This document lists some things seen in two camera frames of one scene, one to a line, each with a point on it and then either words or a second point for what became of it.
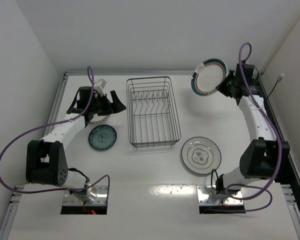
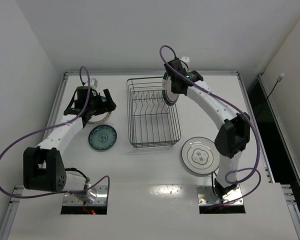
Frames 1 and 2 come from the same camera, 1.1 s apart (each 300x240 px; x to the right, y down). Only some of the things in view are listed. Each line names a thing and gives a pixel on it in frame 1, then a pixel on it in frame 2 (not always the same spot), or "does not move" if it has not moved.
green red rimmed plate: [207, 76] -> [169, 97]
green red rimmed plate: [97, 119] does not move
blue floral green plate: [102, 137] does not move
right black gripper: [225, 85] -> [176, 83]
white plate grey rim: [201, 155] does not move
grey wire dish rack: [152, 118] does not move
